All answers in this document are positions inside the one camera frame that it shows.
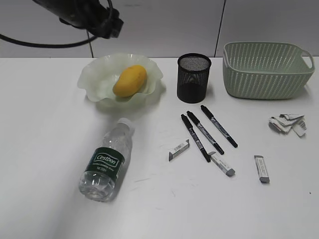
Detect black marker pen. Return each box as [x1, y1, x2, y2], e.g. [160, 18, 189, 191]
[181, 114, 211, 163]
[200, 105, 238, 148]
[186, 111, 224, 155]

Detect waste paper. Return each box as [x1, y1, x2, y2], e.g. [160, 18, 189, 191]
[268, 114, 307, 137]

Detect translucent green wavy plate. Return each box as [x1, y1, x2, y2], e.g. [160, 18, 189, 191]
[77, 53, 163, 106]

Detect black mesh pen holder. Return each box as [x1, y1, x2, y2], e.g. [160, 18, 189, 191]
[177, 53, 211, 104]

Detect grey eraser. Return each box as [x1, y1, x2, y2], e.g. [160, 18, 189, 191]
[208, 151, 235, 177]
[254, 155, 270, 184]
[168, 139, 190, 162]

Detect green plastic basket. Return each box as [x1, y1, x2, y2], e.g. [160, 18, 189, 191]
[223, 41, 315, 100]

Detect clear water bottle green label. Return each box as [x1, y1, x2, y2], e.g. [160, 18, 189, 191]
[78, 118, 135, 202]

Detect yellow mango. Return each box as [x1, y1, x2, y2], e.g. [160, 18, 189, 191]
[113, 65, 147, 98]

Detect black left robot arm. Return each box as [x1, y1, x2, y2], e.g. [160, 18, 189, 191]
[34, 0, 124, 39]

